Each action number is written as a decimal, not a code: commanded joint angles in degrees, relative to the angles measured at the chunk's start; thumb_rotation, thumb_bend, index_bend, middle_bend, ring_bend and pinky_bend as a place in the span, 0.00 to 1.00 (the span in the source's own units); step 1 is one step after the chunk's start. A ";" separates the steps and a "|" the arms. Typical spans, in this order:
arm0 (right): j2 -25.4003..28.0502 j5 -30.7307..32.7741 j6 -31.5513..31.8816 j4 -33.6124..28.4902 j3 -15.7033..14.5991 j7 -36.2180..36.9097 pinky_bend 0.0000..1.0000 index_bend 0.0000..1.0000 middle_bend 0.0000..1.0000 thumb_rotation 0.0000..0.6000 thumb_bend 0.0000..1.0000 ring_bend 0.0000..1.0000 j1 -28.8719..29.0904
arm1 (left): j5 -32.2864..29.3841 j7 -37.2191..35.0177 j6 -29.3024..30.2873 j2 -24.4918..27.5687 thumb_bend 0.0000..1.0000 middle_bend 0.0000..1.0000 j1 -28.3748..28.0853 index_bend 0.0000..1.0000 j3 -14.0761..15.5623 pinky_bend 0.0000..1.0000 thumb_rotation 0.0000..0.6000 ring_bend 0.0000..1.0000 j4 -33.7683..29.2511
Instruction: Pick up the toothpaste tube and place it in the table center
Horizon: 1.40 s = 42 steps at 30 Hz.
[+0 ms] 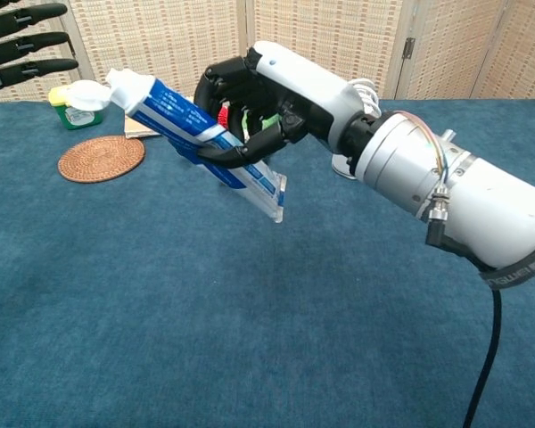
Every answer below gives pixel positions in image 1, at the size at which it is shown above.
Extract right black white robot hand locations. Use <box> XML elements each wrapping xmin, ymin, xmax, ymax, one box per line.
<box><xmin>193</xmin><ymin>40</ymin><xmax>366</xmax><ymax>169</ymax></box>

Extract woven folding screen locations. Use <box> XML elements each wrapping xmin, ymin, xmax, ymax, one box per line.
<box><xmin>0</xmin><ymin>0</ymin><xmax>535</xmax><ymax>108</ymax></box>

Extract round woven rattan coaster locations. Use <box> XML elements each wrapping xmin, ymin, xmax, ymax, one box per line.
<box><xmin>57</xmin><ymin>135</ymin><xmax>147</xmax><ymax>185</ymax></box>

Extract blue tablecloth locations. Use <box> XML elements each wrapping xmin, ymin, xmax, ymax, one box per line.
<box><xmin>0</xmin><ymin>97</ymin><xmax>535</xmax><ymax>428</ymax></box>

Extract green chips can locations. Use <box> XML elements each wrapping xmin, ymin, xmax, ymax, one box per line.
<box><xmin>240</xmin><ymin>109</ymin><xmax>281</xmax><ymax>139</ymax></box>

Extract white blue toothpaste tube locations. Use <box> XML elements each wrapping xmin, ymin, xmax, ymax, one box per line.
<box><xmin>67</xmin><ymin>67</ymin><xmax>289</xmax><ymax>225</ymax></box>

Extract green jar with yellow lid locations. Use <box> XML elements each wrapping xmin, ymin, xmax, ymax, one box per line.
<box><xmin>47</xmin><ymin>85</ymin><xmax>109</xmax><ymax>131</ymax></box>

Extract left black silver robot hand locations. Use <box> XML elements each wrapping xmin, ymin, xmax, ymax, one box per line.
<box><xmin>0</xmin><ymin>0</ymin><xmax>80</xmax><ymax>97</ymax></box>

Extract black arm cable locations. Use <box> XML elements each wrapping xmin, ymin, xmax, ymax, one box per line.
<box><xmin>461</xmin><ymin>287</ymin><xmax>504</xmax><ymax>428</ymax></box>

